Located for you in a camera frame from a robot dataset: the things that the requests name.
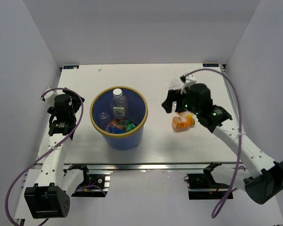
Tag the crushed clear bottle in bin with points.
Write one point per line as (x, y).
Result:
(104, 119)

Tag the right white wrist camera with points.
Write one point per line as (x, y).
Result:
(188, 80)

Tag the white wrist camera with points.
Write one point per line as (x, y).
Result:
(48, 98)
(188, 80)

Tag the right blue corner sticker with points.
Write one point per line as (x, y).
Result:
(210, 65)

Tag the clear bottle blue label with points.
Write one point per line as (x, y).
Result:
(175, 85)

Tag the blue plastic bin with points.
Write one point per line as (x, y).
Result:
(138, 110)

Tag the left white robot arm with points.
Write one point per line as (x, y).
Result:
(49, 197)

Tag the clear water bottle blue cap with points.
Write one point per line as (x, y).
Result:
(114, 130)

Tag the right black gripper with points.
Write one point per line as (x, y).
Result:
(174, 95)

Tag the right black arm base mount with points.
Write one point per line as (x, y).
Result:
(201, 186)

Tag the orange juice bottle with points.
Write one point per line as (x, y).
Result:
(183, 122)
(115, 124)

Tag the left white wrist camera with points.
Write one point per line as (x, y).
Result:
(48, 98)

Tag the green soda bottle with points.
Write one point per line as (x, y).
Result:
(130, 127)

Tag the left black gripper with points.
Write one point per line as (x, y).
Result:
(76, 100)

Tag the blue corner sticker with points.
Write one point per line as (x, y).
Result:
(70, 67)
(210, 65)

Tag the left blue corner sticker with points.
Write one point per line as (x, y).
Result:
(70, 67)

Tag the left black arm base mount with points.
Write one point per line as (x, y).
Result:
(99, 179)

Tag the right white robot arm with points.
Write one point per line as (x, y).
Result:
(263, 177)

